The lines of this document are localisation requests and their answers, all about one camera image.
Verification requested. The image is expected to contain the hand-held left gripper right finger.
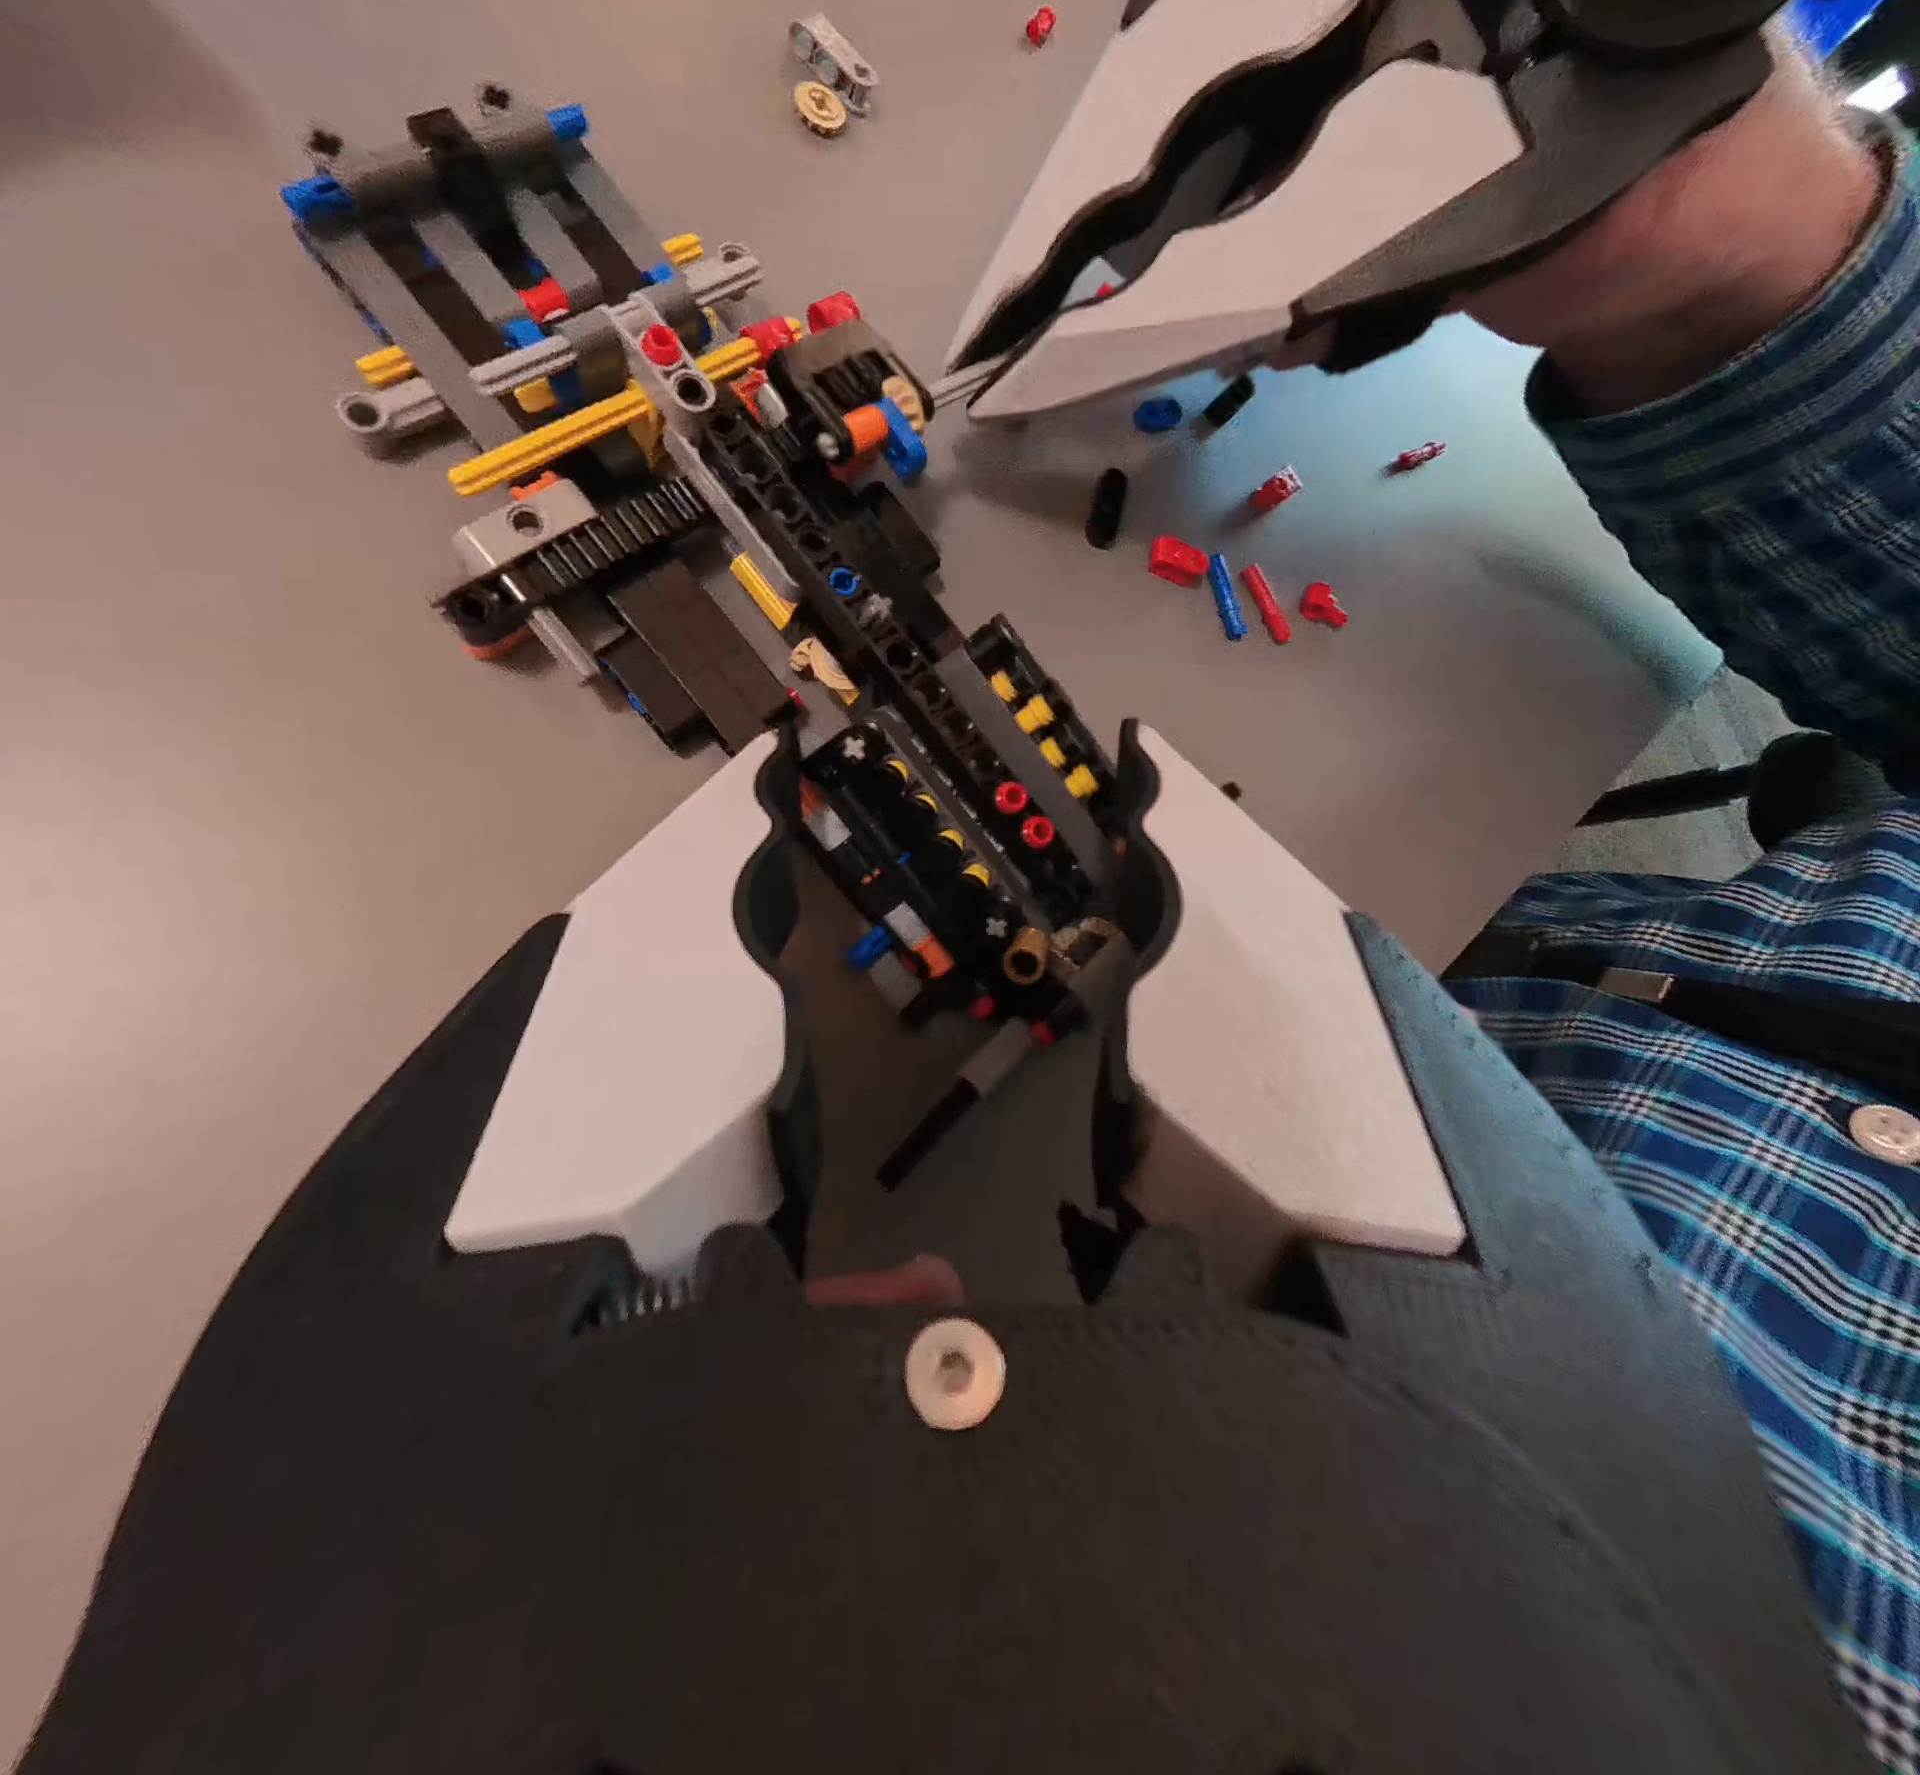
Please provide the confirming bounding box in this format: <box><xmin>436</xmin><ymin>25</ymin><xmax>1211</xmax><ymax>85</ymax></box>
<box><xmin>1102</xmin><ymin>718</ymin><xmax>1471</xmax><ymax>1280</ymax></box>

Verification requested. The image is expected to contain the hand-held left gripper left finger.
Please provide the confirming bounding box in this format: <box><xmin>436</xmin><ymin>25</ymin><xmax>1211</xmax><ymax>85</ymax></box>
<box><xmin>441</xmin><ymin>729</ymin><xmax>826</xmax><ymax>1283</ymax></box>

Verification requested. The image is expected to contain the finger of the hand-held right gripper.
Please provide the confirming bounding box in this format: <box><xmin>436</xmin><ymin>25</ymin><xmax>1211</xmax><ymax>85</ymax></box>
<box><xmin>957</xmin><ymin>55</ymin><xmax>1526</xmax><ymax>427</ymax></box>
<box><xmin>942</xmin><ymin>0</ymin><xmax>1381</xmax><ymax>372</ymax></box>

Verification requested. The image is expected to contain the lego vehicle chassis model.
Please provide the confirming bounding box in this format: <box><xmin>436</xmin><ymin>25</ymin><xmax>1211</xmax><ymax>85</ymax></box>
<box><xmin>278</xmin><ymin>81</ymin><xmax>1164</xmax><ymax>1191</ymax></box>

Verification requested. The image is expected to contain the person's right forearm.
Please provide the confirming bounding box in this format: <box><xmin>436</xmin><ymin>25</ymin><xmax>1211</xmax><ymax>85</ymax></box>
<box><xmin>1526</xmin><ymin>132</ymin><xmax>1920</xmax><ymax>773</ymax></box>

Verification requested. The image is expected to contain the person's right hand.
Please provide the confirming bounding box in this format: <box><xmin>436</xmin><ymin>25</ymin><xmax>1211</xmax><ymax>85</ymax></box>
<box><xmin>1425</xmin><ymin>34</ymin><xmax>1892</xmax><ymax>382</ymax></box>

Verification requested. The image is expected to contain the light grey three-hole beam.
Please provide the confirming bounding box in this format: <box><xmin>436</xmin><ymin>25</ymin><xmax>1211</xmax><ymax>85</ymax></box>
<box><xmin>788</xmin><ymin>12</ymin><xmax>882</xmax><ymax>104</ymax></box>

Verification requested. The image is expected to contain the person's plaid shirt torso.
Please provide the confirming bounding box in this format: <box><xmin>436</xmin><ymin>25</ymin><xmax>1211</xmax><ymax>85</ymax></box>
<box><xmin>1438</xmin><ymin>815</ymin><xmax>1920</xmax><ymax>1775</ymax></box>

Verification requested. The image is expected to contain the black chair armrest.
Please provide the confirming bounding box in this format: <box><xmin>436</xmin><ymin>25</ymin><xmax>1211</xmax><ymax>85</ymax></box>
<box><xmin>1559</xmin><ymin>729</ymin><xmax>1908</xmax><ymax>845</ymax></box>

